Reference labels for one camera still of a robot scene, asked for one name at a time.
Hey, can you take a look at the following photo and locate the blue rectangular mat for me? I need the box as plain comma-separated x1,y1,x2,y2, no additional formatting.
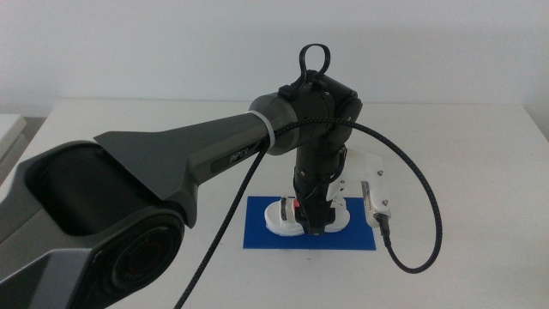
242,196,377,251

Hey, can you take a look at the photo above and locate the thin black cable loop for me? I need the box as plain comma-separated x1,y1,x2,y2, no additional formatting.
298,42,333,89

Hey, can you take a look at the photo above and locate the black braided cable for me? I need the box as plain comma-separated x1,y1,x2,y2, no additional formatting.
172,116,443,309

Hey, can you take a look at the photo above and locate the white cable tie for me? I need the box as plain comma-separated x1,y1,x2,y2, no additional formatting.
247,109,277,149

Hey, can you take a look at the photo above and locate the white wrist camera with mount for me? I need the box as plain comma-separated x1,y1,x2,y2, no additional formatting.
325,148,393,228

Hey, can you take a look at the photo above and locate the white side furniture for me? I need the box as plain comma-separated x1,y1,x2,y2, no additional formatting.
0,113,28,162

